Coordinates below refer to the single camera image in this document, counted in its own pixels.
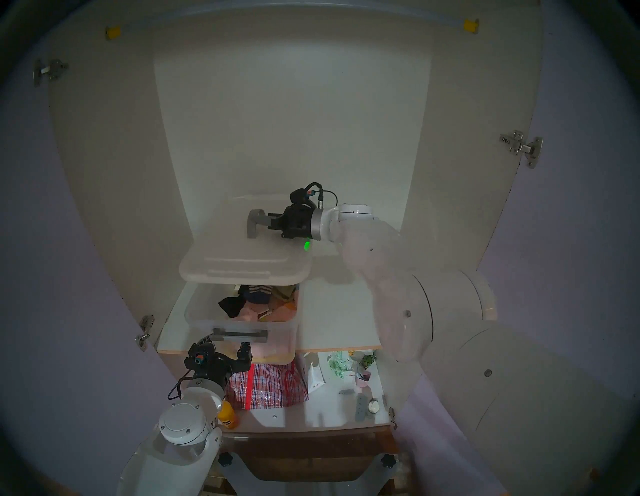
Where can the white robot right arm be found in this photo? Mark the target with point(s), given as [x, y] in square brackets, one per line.
[450, 310]

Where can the black star knob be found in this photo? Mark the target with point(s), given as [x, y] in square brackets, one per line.
[226, 459]
[389, 460]

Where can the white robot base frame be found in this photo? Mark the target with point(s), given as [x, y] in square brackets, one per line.
[245, 475]

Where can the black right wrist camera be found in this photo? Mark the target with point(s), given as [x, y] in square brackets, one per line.
[298, 196]

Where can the yellow rod bracket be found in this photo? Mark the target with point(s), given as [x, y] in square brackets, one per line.
[113, 33]
[470, 26]

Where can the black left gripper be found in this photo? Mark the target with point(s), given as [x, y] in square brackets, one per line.
[215, 365]

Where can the green patterned pack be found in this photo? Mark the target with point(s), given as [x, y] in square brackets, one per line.
[340, 364]

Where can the small green plant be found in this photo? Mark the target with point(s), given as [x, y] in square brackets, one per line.
[367, 360]

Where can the black sock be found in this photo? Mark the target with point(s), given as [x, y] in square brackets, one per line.
[231, 306]

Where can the pink cup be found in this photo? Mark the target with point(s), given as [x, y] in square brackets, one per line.
[363, 379]

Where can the cream wardrobe cabinet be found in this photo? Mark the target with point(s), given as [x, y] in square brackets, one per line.
[300, 125]

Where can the red plaid woven bag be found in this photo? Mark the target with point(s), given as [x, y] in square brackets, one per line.
[270, 387]

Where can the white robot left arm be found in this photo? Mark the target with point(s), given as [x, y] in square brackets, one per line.
[187, 430]

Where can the lilac cabinet door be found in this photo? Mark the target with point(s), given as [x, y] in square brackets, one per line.
[575, 225]
[60, 250]

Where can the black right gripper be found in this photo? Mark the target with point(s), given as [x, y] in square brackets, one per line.
[299, 222]

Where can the white carton box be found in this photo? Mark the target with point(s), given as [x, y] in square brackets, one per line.
[316, 380]

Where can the olive green sock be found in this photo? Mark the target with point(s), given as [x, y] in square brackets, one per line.
[284, 292]

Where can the metal cabinet door hinge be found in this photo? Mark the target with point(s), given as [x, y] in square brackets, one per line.
[522, 147]
[145, 332]
[391, 415]
[50, 71]

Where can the grey power strip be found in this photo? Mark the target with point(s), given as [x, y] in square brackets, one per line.
[362, 407]

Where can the round white puck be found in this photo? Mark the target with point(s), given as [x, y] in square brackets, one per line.
[374, 406]

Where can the orange cloth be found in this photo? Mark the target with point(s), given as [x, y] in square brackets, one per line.
[285, 311]

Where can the pink cloth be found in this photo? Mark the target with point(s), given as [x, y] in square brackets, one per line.
[250, 314]

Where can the brown wooden drawer front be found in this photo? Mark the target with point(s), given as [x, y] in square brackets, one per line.
[310, 455]

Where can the orange bottle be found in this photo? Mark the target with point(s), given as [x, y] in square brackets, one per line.
[229, 416]

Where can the clear plastic storage bin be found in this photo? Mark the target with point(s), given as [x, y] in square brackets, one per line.
[200, 315]

